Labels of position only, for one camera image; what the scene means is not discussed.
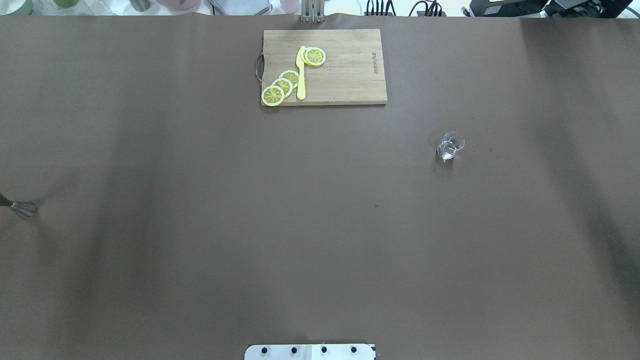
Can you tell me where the clear glass cup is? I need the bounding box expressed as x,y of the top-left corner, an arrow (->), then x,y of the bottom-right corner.
436,131 -> 466,162

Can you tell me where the steel jigger measuring cup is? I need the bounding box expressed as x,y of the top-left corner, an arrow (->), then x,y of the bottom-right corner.
0,194 -> 38,219

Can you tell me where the wooden cutting board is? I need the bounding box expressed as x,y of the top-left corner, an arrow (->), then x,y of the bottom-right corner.
262,29 -> 387,107

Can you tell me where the yellow plastic knife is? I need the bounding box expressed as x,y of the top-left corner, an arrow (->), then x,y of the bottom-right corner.
295,45 -> 307,101

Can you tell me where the lemon slice under near knife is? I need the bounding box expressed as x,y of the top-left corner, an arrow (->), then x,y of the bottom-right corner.
299,47 -> 311,66

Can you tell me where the lemon slice top near knife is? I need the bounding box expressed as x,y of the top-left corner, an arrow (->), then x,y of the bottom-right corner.
306,47 -> 327,67

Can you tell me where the metal bracket at table edge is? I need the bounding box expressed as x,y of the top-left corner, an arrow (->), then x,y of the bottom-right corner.
300,0 -> 326,23

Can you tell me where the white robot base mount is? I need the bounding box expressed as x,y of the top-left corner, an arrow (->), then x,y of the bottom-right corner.
244,343 -> 377,360

